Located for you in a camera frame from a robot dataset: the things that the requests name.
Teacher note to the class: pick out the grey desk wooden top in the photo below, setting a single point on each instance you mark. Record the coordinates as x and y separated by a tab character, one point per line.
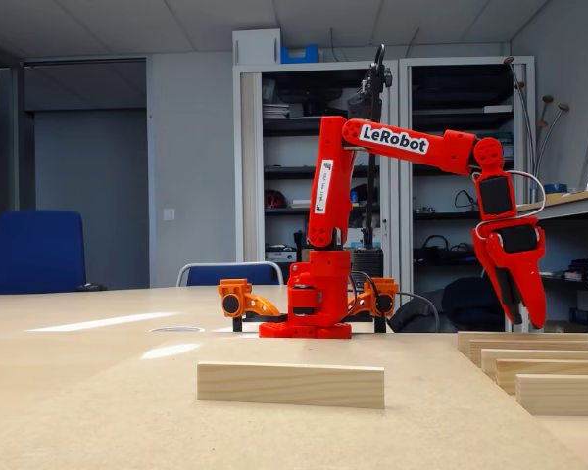
568	208

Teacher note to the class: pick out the grey door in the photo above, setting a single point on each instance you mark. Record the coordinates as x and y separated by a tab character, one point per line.
88	196

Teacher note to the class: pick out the red helmet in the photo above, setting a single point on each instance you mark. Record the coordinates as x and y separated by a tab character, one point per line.
274	199

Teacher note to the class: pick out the black computer mouse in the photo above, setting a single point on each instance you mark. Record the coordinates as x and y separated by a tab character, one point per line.
92	287

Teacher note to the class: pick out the white cardboard box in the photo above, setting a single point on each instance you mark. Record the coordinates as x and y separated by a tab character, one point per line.
257	46

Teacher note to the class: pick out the blue chair grey frame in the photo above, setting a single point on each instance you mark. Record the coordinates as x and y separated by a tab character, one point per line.
225	275

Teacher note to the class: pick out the blue plastic box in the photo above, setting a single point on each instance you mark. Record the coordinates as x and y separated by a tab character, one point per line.
299	54

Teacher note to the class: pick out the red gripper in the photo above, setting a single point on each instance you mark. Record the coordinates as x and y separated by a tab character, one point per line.
518	259

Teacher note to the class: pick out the blue office chair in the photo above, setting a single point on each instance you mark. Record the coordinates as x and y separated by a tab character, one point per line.
34	254

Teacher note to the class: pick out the brown fibreboard panel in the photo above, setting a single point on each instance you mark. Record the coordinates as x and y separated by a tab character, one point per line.
127	416

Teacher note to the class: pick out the orange table clamp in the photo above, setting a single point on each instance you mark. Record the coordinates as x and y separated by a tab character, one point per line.
255	303
372	298

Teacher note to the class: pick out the black stand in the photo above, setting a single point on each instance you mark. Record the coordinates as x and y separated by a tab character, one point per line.
371	205

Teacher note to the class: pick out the white light switch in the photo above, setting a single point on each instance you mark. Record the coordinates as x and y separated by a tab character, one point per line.
169	214

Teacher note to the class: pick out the grey metal cabinet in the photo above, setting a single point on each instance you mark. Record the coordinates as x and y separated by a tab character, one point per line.
247	147
405	147

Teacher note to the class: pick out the black lamp head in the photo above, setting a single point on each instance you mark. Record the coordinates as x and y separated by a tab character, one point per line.
362	105

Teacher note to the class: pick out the metal coat stand wooden knobs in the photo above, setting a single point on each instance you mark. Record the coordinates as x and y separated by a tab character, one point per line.
563	106

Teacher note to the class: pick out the red robot arm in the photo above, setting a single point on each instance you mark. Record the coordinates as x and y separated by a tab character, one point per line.
340	161

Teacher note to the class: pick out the black backpack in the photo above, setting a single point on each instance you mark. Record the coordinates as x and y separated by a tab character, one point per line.
411	318

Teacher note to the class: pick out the blue tape roll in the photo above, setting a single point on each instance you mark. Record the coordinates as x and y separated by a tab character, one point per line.
556	188

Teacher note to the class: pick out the black jacket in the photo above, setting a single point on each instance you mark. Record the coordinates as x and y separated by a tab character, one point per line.
460	303

